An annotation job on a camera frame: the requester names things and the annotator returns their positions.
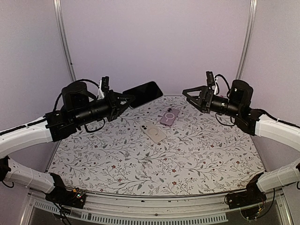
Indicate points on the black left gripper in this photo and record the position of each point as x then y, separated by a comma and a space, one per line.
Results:
121, 108

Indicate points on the purple phone with ring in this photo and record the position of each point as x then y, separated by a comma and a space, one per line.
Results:
169, 117

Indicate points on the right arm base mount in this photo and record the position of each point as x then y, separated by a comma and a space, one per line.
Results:
251, 195

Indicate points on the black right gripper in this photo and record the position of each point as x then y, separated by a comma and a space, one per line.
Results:
203, 88

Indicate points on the aluminium frame post back right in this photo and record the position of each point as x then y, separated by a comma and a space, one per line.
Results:
247, 39

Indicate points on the aluminium frame post back left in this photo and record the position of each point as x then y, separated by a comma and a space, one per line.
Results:
63, 38

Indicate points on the blue phone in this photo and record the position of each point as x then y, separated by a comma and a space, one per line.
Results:
144, 93

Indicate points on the floral patterned table mat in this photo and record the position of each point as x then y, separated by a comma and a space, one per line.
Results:
201, 154

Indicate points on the front aluminium rail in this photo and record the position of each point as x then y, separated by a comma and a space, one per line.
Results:
107, 209

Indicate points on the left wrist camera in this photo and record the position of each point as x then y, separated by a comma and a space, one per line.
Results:
103, 87

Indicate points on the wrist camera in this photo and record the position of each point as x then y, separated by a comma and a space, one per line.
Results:
212, 82
103, 87

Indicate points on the aluminium frame post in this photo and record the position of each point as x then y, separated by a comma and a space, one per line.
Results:
247, 39
63, 38

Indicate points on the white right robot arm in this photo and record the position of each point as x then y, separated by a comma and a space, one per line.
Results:
257, 123

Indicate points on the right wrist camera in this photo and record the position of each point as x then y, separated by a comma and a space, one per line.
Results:
212, 82

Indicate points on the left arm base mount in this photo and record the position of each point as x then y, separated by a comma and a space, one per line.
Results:
61, 195

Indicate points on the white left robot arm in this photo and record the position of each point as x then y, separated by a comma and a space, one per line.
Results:
22, 137

